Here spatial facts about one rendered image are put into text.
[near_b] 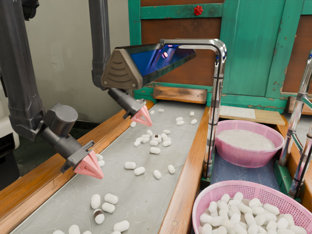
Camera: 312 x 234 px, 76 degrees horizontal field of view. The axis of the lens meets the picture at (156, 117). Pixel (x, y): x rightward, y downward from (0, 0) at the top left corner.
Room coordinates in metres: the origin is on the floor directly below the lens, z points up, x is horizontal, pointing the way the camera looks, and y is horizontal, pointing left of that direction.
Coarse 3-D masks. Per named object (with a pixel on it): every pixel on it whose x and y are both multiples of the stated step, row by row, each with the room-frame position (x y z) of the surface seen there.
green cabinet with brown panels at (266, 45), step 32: (128, 0) 1.21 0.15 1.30; (160, 0) 1.17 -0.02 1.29; (192, 0) 1.11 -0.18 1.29; (224, 0) 1.05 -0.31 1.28; (256, 0) 1.01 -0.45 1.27; (288, 0) 0.96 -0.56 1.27; (160, 32) 1.17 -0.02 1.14; (192, 32) 1.11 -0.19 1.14; (224, 32) 1.04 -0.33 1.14; (256, 32) 1.00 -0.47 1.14; (288, 32) 0.95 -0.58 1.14; (192, 64) 1.10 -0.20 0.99; (256, 64) 1.00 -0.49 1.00; (288, 64) 0.95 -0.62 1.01; (288, 96) 0.93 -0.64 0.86
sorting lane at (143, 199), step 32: (160, 128) 0.82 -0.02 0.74; (192, 128) 0.82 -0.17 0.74; (128, 160) 0.57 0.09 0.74; (160, 160) 0.57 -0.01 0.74; (64, 192) 0.42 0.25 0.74; (96, 192) 0.42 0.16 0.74; (128, 192) 0.42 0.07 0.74; (160, 192) 0.42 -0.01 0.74; (32, 224) 0.32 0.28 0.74; (64, 224) 0.32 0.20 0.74; (96, 224) 0.32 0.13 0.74; (160, 224) 0.32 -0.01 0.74
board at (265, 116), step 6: (258, 114) 0.89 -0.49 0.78; (264, 114) 0.89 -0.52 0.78; (270, 114) 0.89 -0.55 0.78; (276, 114) 0.89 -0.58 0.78; (246, 120) 0.84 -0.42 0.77; (252, 120) 0.84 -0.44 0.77; (258, 120) 0.83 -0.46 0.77; (264, 120) 0.82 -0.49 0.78; (270, 120) 0.82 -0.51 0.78; (276, 120) 0.82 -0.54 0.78; (282, 120) 0.82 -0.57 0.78
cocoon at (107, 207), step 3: (105, 204) 0.36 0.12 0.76; (108, 204) 0.36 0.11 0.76; (111, 204) 0.36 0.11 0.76; (102, 207) 0.36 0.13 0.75; (105, 207) 0.35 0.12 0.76; (108, 207) 0.35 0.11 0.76; (111, 207) 0.35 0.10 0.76; (114, 207) 0.36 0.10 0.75; (105, 210) 0.35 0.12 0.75; (108, 210) 0.35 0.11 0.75; (111, 210) 0.35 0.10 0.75
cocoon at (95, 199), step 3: (93, 195) 0.38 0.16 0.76; (96, 195) 0.38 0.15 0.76; (93, 198) 0.38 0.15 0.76; (96, 198) 0.38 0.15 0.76; (99, 198) 0.38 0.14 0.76; (93, 201) 0.37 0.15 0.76; (96, 201) 0.37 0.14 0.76; (99, 201) 0.37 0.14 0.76; (93, 204) 0.36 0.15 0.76; (96, 204) 0.36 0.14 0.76; (99, 204) 0.37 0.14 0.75; (93, 207) 0.36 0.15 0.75; (96, 207) 0.36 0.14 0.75
